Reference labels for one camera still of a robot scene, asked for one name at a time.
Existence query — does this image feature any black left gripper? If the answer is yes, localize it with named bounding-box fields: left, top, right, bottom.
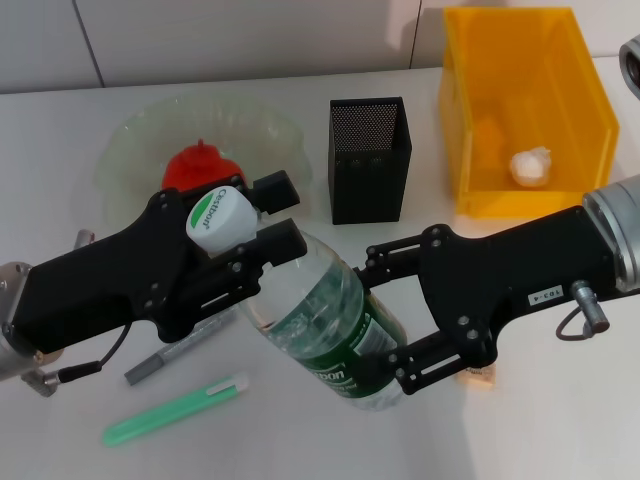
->
left=12, top=188, right=212, bottom=355

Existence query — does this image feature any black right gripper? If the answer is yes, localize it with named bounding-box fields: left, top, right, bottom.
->
left=352, top=205, right=624, bottom=397

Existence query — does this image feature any red-orange fruit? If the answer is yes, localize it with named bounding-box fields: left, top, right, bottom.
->
left=161, top=139, right=249, bottom=194

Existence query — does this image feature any clear water bottle green label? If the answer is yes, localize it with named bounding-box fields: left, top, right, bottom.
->
left=184, top=185, right=409, bottom=413

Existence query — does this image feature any white paper ball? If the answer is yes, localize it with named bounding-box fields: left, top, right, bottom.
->
left=508, top=145, right=554, bottom=189

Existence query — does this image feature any tan eraser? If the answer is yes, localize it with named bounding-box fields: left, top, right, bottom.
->
left=457, top=364, right=499, bottom=389

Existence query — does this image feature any black mesh pen holder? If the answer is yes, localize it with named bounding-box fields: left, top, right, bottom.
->
left=327, top=96, right=414, bottom=226

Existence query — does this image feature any grey glitter marker pen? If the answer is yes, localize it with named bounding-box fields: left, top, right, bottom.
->
left=123, top=309, right=236, bottom=388

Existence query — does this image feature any green pen white clip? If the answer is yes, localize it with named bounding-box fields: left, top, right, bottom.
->
left=102, top=372, right=250, bottom=448

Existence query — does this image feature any pale green glass fruit plate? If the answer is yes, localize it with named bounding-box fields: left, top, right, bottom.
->
left=94, top=97, right=314, bottom=241

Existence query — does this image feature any yellow plastic bin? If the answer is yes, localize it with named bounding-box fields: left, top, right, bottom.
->
left=438, top=5, right=621, bottom=221

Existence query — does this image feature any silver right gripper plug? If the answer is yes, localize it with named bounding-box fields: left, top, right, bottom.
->
left=571, top=280, right=610, bottom=332

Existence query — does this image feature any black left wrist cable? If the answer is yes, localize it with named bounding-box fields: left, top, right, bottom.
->
left=22, top=319, right=134, bottom=399

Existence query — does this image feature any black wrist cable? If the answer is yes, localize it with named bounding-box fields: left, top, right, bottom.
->
left=22, top=319, right=134, bottom=399
left=556, top=307, right=589, bottom=342

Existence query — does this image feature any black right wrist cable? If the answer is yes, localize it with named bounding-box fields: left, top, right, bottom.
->
left=556, top=307, right=589, bottom=342

